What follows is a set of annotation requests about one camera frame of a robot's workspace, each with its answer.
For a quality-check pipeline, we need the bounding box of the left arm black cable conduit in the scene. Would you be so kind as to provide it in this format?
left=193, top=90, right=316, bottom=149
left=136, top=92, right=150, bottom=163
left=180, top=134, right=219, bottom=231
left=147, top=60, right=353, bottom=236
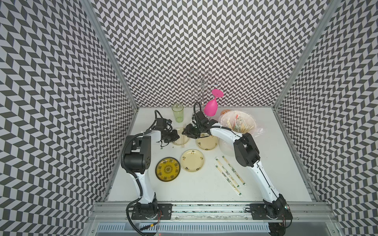
left=120, top=110, right=166, bottom=236

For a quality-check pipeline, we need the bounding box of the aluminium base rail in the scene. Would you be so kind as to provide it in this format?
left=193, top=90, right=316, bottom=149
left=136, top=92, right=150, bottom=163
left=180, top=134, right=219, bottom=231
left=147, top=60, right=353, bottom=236
left=82, top=202, right=344, bottom=236

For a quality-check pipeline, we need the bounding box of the pink plastic goblet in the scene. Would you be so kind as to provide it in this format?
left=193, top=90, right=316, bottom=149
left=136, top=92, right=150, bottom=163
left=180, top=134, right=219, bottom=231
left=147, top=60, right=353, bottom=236
left=204, top=89, right=224, bottom=117

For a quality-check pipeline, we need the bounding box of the metal cup rack stand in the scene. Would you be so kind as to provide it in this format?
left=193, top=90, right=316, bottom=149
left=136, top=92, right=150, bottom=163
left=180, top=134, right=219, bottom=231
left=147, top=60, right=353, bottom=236
left=189, top=69, right=222, bottom=112

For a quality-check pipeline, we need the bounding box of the cream plate back left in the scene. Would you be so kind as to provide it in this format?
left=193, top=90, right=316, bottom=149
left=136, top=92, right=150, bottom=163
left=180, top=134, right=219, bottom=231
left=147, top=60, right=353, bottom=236
left=173, top=127, right=190, bottom=146

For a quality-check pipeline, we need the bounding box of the cream plate near chopsticks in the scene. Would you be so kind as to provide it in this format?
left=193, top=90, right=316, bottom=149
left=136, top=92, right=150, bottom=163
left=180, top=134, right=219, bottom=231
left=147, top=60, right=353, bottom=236
left=180, top=149, right=205, bottom=172

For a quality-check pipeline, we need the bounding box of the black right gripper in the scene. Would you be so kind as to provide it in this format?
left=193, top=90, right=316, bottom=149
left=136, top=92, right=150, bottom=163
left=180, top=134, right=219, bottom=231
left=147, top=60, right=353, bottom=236
left=182, top=122, right=203, bottom=137

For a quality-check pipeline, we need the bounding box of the orange patterned white bowl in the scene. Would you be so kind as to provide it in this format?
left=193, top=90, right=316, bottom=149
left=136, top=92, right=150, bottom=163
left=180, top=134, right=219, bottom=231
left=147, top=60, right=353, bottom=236
left=220, top=110, right=231, bottom=116

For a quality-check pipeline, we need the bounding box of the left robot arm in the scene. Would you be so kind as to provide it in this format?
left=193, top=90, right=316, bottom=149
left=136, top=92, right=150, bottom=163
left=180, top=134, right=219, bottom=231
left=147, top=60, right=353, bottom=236
left=121, top=129, right=180, bottom=220

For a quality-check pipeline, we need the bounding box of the cream plate back right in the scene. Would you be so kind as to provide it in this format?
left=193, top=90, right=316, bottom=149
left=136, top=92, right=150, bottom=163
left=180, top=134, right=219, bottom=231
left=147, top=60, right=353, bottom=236
left=196, top=133, right=219, bottom=150

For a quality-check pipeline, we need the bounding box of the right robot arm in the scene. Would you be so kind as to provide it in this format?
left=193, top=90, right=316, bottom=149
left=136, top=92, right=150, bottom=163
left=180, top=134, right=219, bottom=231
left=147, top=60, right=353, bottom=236
left=182, top=123, right=293, bottom=220

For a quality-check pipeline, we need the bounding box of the yellow dark patterned plate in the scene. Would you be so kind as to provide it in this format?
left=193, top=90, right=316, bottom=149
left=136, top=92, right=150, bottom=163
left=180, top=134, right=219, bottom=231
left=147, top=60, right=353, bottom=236
left=155, top=157, right=181, bottom=182

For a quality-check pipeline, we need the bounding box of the green translucent cup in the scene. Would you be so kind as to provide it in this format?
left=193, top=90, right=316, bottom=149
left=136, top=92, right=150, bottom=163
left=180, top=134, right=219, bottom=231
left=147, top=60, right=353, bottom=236
left=171, top=103, right=184, bottom=123

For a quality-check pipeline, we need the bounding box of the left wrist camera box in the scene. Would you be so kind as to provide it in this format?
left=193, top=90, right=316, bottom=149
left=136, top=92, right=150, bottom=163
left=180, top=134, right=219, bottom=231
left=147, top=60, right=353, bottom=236
left=153, top=118, right=173, bottom=131

